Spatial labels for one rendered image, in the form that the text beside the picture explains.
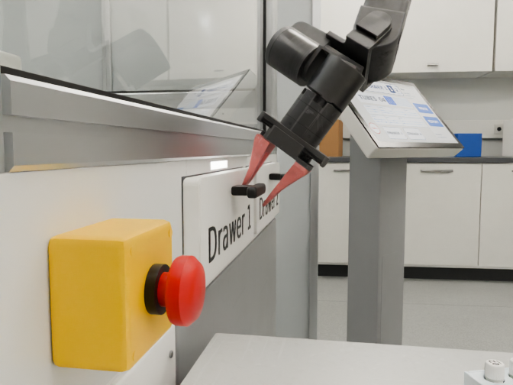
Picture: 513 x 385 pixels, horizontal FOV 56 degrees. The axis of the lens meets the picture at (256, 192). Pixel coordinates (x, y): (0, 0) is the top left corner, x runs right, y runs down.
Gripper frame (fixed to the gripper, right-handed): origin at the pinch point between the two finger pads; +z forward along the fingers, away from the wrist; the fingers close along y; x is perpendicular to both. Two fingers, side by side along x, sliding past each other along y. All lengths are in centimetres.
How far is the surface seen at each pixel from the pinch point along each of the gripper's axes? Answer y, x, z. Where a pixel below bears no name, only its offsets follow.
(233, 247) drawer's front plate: -2.0, 3.1, 7.0
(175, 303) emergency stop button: -3.6, 38.0, 1.2
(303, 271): -25, -167, 45
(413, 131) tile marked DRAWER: -19, -93, -29
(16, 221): 4.5, 41.7, 1.1
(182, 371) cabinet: -6.1, 18.1, 15.7
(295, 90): 29, -166, -22
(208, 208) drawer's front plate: 1.6, 14.4, 2.0
